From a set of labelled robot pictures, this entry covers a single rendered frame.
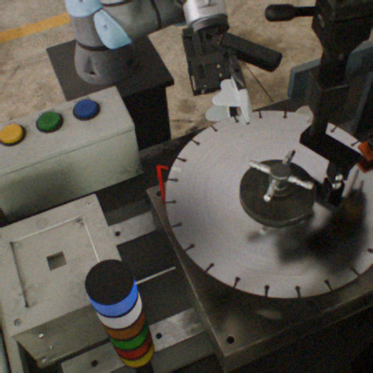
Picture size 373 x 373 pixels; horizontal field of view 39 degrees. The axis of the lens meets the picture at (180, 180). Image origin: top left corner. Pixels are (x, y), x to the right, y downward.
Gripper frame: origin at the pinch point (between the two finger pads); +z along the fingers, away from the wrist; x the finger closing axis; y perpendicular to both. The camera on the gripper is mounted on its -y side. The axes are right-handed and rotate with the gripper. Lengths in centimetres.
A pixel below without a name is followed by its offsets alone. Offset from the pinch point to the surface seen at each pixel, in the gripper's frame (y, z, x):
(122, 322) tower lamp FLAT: 24, 21, 40
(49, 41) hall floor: 50, -82, -156
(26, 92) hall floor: 62, -55, -139
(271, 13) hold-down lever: 1.1, -8.1, 33.9
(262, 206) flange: 3.5, 13.5, 17.2
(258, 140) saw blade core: 0.1, 3.2, 9.4
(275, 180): 1.5, 10.2, 19.8
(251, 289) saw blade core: 8.4, 23.6, 22.4
